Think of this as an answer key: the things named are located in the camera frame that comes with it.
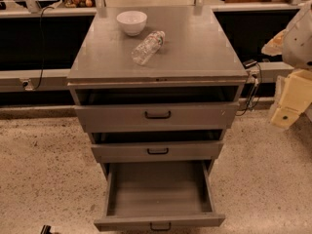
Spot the black power cable left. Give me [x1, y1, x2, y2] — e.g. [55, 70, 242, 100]
[33, 5, 56, 91]

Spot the grey middle drawer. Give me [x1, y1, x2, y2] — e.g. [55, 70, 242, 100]
[92, 130, 223, 163]

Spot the black cables right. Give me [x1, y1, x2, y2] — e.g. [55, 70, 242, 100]
[236, 61, 263, 117]

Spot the clear plastic water bottle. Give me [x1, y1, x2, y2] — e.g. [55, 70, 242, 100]
[132, 31, 166, 65]

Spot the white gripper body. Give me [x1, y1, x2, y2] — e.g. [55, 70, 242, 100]
[269, 69, 312, 130]

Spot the grey bottom drawer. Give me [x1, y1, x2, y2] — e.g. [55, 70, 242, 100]
[95, 160, 225, 232]

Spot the white ceramic bowl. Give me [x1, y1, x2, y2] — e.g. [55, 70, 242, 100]
[116, 11, 147, 36]

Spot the black power adapter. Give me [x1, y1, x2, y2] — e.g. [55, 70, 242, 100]
[243, 59, 257, 69]

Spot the grey top drawer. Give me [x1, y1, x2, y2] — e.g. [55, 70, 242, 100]
[74, 92, 238, 133]

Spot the grey drawer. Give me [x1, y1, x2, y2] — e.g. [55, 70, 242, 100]
[92, 130, 223, 163]
[95, 160, 225, 232]
[74, 92, 238, 133]

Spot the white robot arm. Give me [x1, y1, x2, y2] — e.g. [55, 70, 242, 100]
[261, 1, 312, 130]

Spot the grey drawer cabinet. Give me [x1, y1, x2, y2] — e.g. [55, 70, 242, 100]
[66, 5, 250, 177]

